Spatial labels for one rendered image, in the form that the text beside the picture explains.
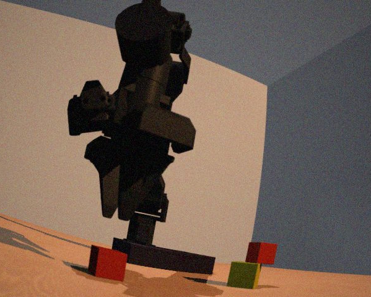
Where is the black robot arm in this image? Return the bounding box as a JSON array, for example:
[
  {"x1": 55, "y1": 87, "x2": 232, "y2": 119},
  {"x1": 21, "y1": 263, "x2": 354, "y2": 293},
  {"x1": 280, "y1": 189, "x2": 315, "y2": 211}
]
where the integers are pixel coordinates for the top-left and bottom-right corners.
[{"x1": 68, "y1": 0, "x2": 192, "y2": 248}]

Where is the red cube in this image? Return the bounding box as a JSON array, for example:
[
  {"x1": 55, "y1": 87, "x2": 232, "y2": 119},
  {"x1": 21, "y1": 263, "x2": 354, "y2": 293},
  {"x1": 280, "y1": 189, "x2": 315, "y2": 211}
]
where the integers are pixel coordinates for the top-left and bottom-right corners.
[
  {"x1": 88, "y1": 244, "x2": 128, "y2": 282},
  {"x1": 245, "y1": 242, "x2": 277, "y2": 264}
]

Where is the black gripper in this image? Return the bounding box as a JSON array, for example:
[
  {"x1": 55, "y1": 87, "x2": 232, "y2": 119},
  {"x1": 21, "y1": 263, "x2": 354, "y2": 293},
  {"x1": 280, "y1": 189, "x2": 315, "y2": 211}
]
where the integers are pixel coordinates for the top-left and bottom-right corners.
[{"x1": 84, "y1": 77, "x2": 196, "y2": 221}]

